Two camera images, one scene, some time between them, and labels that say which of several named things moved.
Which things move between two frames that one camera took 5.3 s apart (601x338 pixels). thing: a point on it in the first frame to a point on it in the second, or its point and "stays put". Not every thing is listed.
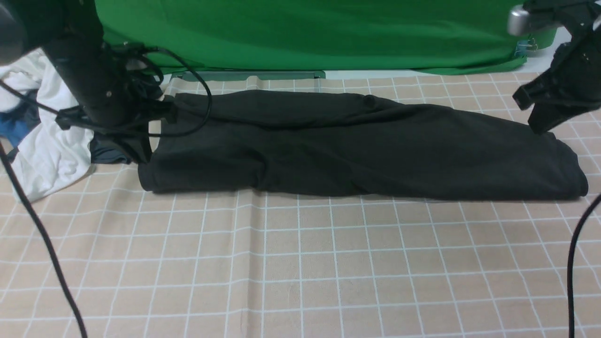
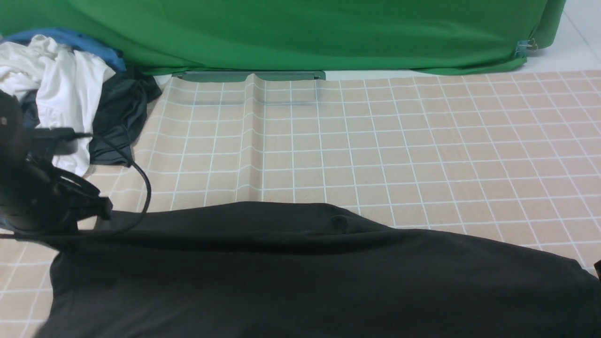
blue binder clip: x=524 y=47 stays put
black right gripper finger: x=550 y=106 to x=597 y=265
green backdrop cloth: x=445 y=37 stays put
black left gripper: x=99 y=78 to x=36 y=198
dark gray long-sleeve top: x=283 y=141 to x=255 y=270
